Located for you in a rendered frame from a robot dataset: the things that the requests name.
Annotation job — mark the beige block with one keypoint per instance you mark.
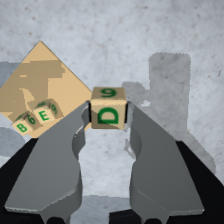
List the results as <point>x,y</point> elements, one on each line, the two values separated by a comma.
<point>46,111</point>
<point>25,123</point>
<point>108,106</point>

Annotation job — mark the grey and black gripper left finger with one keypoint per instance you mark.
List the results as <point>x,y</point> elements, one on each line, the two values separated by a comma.
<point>43,178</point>

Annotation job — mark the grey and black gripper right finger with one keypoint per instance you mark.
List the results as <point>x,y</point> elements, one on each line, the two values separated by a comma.
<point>168,181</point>

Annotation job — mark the tan flat mat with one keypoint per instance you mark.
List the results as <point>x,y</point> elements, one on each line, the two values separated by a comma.
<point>42,76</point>

